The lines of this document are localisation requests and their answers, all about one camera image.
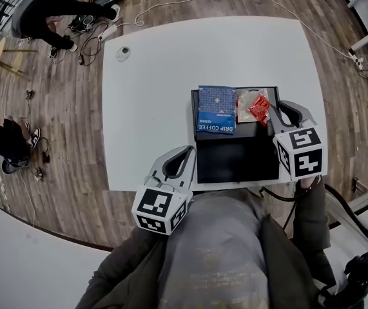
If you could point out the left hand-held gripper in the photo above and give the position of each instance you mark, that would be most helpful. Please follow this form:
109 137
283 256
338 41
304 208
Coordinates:
158 208

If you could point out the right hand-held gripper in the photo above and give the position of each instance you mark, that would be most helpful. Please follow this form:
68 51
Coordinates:
303 156

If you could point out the small red white packet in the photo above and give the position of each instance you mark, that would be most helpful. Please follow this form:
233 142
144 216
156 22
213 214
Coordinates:
260 109

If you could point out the beige packet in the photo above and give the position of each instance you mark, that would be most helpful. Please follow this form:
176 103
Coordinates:
243 111

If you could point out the black drawer box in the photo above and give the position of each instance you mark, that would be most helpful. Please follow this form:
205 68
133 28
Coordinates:
235 159

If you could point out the blue grid-print packet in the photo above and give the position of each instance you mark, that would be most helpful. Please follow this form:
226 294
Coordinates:
216 108

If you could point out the person's left forearm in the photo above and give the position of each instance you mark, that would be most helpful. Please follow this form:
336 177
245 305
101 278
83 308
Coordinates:
122 266

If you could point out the person's right forearm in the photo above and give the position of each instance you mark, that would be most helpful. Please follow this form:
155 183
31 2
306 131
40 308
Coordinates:
312 217

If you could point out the person's grey shirt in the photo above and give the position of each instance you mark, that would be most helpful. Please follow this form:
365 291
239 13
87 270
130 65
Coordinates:
216 243

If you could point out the white power strip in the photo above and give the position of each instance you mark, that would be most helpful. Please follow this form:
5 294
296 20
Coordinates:
356 60
108 32

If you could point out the aluminium ladder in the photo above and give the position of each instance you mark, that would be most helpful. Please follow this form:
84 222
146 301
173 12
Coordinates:
367 204

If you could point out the black equipment case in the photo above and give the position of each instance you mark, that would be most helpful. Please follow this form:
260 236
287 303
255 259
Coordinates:
83 21

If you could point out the black camera rig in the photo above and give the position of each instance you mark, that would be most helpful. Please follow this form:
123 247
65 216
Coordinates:
364 269

